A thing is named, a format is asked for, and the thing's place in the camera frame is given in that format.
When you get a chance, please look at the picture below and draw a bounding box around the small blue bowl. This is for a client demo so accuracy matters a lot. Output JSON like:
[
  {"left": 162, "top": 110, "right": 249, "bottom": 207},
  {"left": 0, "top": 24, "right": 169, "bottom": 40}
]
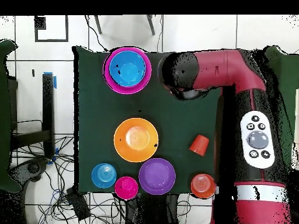
[{"left": 91, "top": 162, "right": 117, "bottom": 189}]

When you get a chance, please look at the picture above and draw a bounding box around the black metal stand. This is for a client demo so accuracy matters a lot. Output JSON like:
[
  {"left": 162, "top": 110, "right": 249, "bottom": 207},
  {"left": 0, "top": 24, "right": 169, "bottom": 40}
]
[{"left": 9, "top": 73, "right": 55, "bottom": 159}]

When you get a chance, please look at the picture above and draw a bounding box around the small crimson bowl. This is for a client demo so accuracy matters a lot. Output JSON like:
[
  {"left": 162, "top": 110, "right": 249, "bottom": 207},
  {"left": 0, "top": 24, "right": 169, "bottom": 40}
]
[{"left": 114, "top": 176, "right": 139, "bottom": 200}]

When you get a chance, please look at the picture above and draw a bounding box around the large orange bowl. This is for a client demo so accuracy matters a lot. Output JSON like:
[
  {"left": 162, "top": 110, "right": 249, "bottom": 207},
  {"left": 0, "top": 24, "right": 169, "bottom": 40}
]
[{"left": 113, "top": 117, "right": 159, "bottom": 163}]

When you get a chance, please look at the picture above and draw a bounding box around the small orange bowl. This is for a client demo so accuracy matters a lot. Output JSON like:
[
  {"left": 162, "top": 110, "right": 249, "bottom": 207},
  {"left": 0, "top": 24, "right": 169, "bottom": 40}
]
[{"left": 190, "top": 173, "right": 217, "bottom": 200}]

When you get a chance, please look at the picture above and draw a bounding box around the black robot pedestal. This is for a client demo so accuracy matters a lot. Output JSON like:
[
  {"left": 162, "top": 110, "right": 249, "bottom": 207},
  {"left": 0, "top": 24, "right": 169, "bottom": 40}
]
[{"left": 126, "top": 193, "right": 180, "bottom": 224}]

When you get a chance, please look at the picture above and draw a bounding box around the dark green tablecloth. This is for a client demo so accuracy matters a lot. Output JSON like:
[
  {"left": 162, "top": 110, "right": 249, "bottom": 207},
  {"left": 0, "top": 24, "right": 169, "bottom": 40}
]
[{"left": 73, "top": 45, "right": 241, "bottom": 195}]

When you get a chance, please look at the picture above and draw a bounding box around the purple bowl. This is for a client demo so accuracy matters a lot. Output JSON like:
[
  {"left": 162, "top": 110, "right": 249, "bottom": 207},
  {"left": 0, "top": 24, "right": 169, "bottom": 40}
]
[{"left": 138, "top": 157, "right": 176, "bottom": 195}]

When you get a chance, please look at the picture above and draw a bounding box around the green cloth side table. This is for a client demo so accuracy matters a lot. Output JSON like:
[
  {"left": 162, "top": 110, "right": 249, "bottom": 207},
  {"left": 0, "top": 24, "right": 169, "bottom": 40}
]
[
  {"left": 0, "top": 38, "right": 23, "bottom": 194},
  {"left": 263, "top": 45, "right": 299, "bottom": 171}
]

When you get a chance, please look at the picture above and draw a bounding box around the orange-red plastic cup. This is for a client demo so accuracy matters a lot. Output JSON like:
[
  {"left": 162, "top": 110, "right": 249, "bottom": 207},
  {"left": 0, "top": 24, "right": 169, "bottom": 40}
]
[{"left": 189, "top": 134, "right": 210, "bottom": 157}]

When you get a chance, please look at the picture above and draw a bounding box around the black square floor frame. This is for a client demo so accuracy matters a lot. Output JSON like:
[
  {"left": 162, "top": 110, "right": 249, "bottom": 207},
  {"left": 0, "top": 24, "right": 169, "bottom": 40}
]
[{"left": 34, "top": 15, "right": 69, "bottom": 43}]

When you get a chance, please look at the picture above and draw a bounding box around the large blue bowl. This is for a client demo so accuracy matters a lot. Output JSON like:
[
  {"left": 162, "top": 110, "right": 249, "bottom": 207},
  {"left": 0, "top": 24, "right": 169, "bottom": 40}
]
[{"left": 109, "top": 50, "right": 147, "bottom": 88}]

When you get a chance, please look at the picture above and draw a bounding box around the blue floor tape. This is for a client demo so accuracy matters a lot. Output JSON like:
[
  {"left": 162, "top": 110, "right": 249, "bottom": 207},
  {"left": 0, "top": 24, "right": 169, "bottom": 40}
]
[{"left": 43, "top": 71, "right": 57, "bottom": 89}]

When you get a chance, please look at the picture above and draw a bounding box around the black power strip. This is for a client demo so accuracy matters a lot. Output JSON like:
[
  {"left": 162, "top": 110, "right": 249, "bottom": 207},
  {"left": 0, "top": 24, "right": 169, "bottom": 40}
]
[{"left": 65, "top": 186, "right": 91, "bottom": 222}]

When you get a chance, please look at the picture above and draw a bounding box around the large pink bowl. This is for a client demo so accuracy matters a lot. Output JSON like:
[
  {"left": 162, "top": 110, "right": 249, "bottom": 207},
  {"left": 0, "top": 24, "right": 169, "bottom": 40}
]
[{"left": 102, "top": 46, "right": 152, "bottom": 95}]

